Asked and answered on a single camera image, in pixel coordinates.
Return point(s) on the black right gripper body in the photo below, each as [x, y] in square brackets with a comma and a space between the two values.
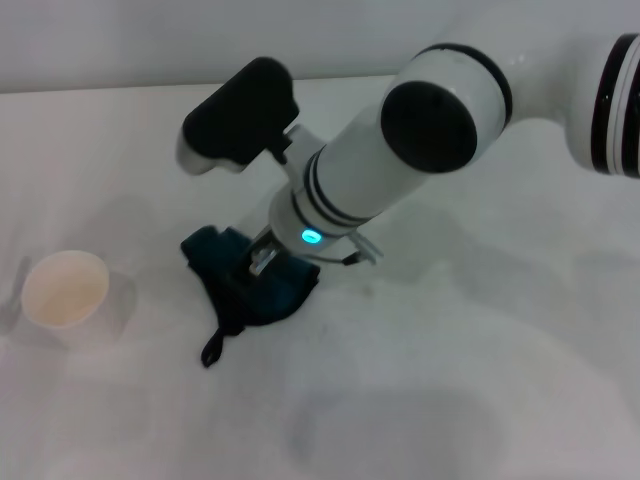
[260, 257]

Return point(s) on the blue rag with black loop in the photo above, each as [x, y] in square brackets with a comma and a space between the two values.
[270, 300]

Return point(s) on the white paper cup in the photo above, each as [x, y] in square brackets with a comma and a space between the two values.
[65, 292]

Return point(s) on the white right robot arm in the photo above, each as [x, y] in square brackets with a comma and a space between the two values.
[380, 165]

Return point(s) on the black and white wrist camera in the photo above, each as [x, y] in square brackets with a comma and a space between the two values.
[240, 117]

